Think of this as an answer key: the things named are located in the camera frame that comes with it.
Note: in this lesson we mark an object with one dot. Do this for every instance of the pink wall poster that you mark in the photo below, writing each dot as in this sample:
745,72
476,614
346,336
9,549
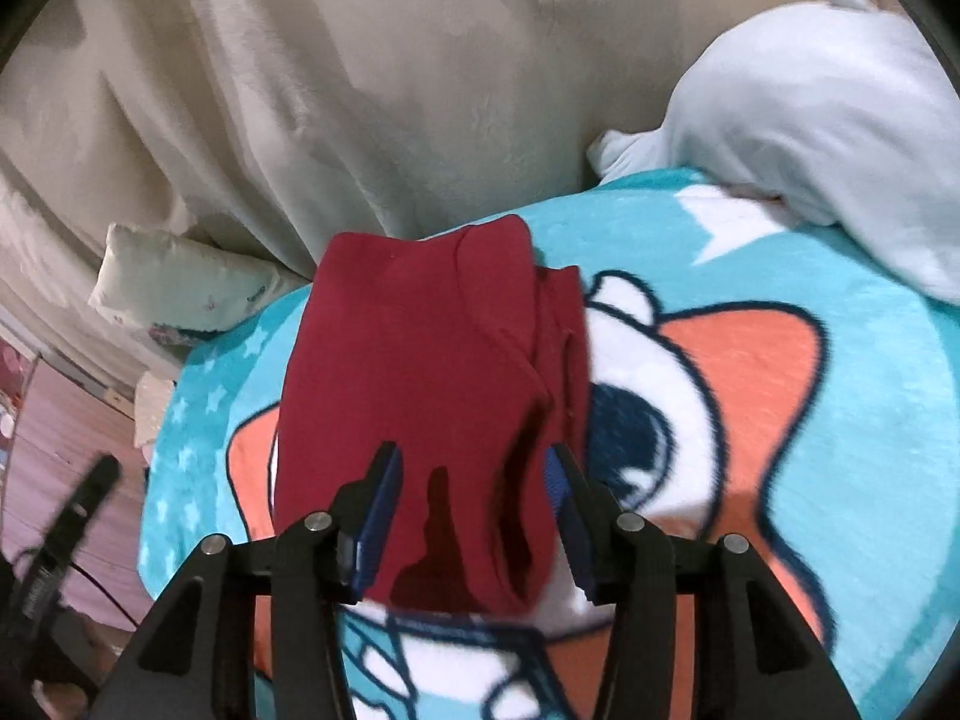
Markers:
15,382

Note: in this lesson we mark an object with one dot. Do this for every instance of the polka dot fabric item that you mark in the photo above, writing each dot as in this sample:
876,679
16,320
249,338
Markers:
154,397

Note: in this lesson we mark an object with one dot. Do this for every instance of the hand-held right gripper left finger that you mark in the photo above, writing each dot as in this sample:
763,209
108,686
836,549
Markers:
379,510

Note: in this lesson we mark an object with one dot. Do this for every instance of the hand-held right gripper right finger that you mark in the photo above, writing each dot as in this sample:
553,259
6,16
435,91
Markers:
570,517

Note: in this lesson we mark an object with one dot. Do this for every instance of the turquoise cartoon printed blanket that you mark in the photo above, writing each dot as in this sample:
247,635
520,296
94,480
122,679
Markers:
862,405

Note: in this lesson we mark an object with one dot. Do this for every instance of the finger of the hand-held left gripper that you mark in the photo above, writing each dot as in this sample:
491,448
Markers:
86,491

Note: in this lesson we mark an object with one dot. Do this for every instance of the dark red sweater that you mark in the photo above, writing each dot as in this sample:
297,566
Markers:
412,360

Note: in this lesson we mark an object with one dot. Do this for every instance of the floral print cushion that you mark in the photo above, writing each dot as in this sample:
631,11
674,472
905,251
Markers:
172,277

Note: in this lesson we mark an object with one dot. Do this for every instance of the beige fleece curtain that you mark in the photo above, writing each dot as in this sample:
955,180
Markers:
300,90

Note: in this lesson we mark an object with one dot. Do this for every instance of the pale blue plush toy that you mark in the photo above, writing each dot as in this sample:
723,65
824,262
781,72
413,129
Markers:
810,105

